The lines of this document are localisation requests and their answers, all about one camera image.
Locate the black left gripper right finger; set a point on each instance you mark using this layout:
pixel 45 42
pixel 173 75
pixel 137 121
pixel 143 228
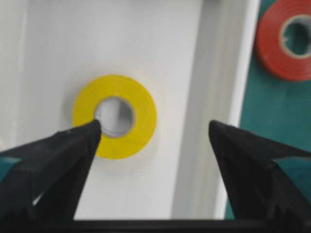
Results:
pixel 255 184

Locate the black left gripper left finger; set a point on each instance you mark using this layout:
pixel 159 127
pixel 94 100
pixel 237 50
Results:
pixel 44 179

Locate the yellow tape roll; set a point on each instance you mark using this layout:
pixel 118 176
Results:
pixel 125 110

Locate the red tape roll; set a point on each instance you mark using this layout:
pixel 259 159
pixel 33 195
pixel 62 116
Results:
pixel 278 19

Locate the white plastic case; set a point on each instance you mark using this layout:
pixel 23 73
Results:
pixel 174 65

